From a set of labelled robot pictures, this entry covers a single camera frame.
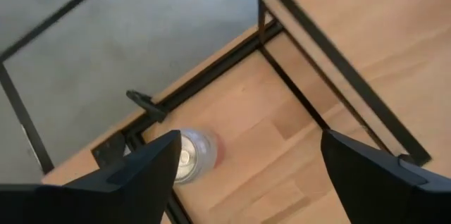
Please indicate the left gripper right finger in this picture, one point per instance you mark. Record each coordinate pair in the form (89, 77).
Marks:
(387, 192)

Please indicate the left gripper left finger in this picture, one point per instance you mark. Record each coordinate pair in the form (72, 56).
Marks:
(116, 196)

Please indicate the pink beverage can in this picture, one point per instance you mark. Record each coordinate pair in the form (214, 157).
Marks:
(201, 153)

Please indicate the small black clamp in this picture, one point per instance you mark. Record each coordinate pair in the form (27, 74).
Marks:
(146, 106)

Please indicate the black aluminium station frame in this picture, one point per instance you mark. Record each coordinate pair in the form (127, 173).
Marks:
(211, 72)

